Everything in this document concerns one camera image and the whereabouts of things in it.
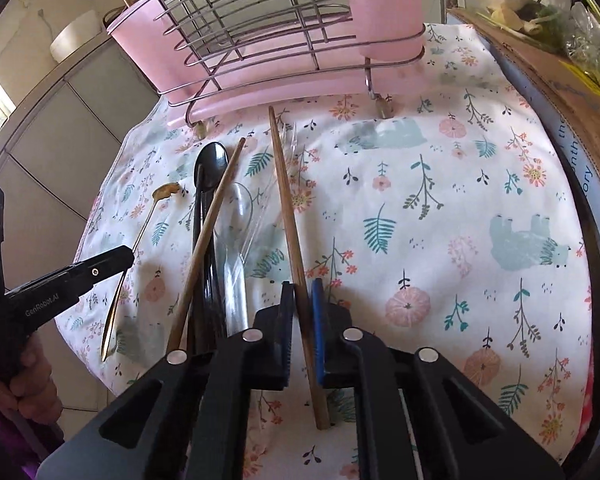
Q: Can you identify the cardboard box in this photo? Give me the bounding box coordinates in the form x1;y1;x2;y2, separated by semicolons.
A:
449;6;600;241

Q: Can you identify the black spoon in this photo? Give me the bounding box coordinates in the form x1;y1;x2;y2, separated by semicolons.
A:
187;141;231;356

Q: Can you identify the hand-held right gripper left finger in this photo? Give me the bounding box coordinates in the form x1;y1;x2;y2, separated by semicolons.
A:
40;280;296;480

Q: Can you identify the clear plastic spoon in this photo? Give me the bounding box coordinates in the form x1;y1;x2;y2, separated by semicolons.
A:
214;181;253;338

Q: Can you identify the metal wire dish rack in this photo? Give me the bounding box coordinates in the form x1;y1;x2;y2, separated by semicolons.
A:
102;0;428;138

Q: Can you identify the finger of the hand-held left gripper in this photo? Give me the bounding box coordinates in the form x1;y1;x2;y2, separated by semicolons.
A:
4;245;137;337

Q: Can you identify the pink utensil cup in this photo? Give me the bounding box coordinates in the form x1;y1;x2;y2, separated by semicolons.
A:
339;0;426;61
103;0;221;107

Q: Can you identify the pink drip tray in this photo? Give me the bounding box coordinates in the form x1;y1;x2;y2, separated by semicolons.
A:
166;57;418;128

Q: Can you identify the clear plastic fork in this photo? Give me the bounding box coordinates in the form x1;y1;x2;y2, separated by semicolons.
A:
240;120;301;261

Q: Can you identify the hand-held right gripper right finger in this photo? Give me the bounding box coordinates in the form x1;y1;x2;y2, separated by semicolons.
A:
309;279;566;480

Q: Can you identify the white bowl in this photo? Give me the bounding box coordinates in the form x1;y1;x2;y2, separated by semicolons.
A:
49;9;112;64

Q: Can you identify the person's left hand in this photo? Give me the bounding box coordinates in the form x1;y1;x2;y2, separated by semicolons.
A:
0;335;64;427

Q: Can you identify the gold spoon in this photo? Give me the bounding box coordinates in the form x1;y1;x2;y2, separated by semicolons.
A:
100;184;181;362

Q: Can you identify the floral printed cloth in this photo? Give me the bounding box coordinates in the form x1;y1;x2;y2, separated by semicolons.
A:
55;22;595;480

